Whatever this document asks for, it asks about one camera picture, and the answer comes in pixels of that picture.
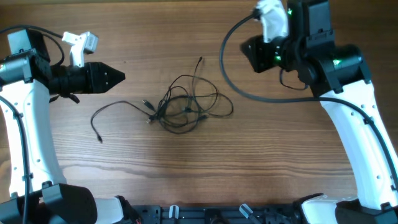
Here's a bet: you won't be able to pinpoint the black usb cables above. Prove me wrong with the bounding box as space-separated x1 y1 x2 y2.
90 56 234 144

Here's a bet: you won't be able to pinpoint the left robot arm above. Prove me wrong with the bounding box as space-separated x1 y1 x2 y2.
1 25 141 223

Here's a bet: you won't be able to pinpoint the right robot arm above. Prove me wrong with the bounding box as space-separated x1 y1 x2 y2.
241 1 397 223

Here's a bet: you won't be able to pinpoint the left camera black cable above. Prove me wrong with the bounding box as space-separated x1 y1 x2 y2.
0 24 65 224

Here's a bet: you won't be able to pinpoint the camera black cable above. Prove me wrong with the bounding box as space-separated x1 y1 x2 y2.
0 24 65 224
219 11 398 190

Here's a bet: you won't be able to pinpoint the right camera black cable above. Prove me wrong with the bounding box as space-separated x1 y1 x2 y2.
219 11 398 190

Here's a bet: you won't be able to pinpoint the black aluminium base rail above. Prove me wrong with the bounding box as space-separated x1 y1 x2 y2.
133 203 306 224

